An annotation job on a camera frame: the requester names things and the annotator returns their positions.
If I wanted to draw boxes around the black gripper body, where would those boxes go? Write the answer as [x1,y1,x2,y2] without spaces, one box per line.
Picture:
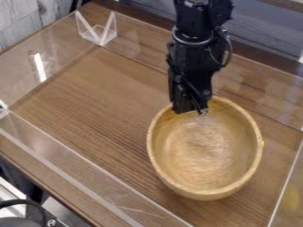
[166,32,234,114]

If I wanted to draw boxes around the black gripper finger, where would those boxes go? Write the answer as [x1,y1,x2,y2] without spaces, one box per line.
[169,68,183,106]
[173,86,197,114]

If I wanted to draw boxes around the brown wooden bowl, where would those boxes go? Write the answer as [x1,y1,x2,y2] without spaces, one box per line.
[147,97,265,201]

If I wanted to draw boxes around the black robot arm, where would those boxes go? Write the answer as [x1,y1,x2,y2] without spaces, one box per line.
[166,0,236,114]

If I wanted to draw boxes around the clear acrylic corner bracket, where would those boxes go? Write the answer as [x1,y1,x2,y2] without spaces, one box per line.
[75,12,118,46]

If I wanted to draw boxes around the black table frame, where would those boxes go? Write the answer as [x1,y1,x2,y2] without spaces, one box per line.
[0,158,91,227]

